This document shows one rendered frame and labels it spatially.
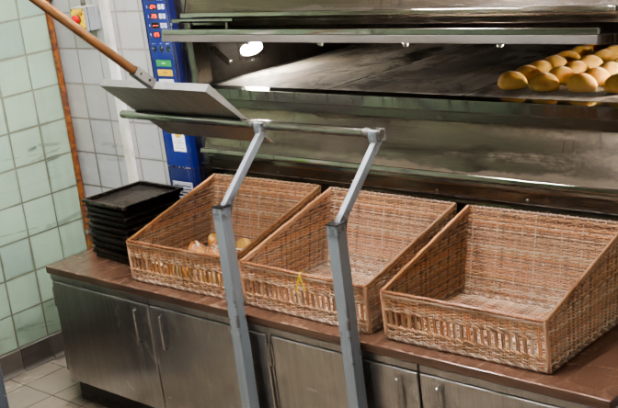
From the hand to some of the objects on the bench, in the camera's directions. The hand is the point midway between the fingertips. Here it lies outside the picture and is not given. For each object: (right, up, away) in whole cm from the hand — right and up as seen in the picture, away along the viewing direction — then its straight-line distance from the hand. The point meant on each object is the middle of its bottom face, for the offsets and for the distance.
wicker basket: (+82, -107, +100) cm, 168 cm away
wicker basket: (+168, -117, +20) cm, 206 cm away
